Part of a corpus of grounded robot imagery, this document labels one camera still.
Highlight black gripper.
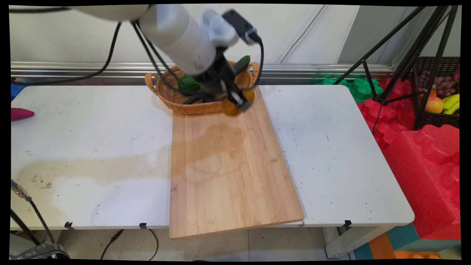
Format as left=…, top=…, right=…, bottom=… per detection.
left=199, top=47, right=253, bottom=112

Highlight brown toy potato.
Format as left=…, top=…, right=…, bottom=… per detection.
left=222, top=88, right=255, bottom=117

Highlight dark green toy cucumber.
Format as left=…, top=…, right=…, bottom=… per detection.
left=183, top=55, right=251, bottom=105

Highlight green toy bell pepper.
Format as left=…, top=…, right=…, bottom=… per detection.
left=177, top=75, right=201, bottom=92

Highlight woven wicker basket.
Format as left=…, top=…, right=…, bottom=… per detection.
left=144, top=61, right=260, bottom=115

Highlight wooden cutting board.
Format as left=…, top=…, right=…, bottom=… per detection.
left=169, top=85, right=305, bottom=240

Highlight green foam mat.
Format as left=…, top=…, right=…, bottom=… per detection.
left=316, top=75, right=384, bottom=103

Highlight small red foam mat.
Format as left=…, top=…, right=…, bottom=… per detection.
left=356, top=78, right=417, bottom=149

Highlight white table leg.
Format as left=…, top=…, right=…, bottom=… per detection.
left=323, top=225, right=391, bottom=259

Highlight orange red toy peach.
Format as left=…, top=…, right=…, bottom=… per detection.
left=425, top=96, right=445, bottom=114

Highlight black plastic fruit basket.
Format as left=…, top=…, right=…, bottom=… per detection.
left=411, top=56, right=460, bottom=129

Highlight large red foam mat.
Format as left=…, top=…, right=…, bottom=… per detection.
left=383, top=124, right=461, bottom=240

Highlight purple toy grapes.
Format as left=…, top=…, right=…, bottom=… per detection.
left=418, top=71, right=457, bottom=98

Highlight pink toy vegetable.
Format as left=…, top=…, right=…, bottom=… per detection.
left=11, top=107, right=35, bottom=121

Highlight yellow toy bananas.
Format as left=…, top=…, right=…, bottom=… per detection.
left=442, top=93, right=460, bottom=115

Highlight teal orange foam mat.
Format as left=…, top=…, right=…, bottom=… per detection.
left=353, top=223, right=461, bottom=260

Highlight grey black controller device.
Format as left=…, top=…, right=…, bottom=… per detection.
left=13, top=242, right=70, bottom=260

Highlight black camera USB cable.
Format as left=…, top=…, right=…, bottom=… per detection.
left=249, top=29, right=265, bottom=88

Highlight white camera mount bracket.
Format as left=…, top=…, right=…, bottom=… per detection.
left=202, top=9, right=240, bottom=47

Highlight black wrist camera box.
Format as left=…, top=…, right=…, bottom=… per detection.
left=222, top=9, right=262, bottom=45

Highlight metal wall rail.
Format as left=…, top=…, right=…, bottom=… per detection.
left=10, top=61, right=397, bottom=86

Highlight long black hanging cable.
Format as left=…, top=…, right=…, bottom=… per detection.
left=10, top=5, right=123, bottom=86

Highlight black cable under table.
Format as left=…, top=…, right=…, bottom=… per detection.
left=100, top=228, right=159, bottom=261

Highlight black camera tripod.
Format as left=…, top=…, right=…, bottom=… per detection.
left=333, top=5, right=460, bottom=131

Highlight black cable with metal connector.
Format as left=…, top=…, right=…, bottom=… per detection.
left=11, top=179, right=56, bottom=244

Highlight black thick cable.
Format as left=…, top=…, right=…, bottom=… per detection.
left=10, top=209, right=41, bottom=245

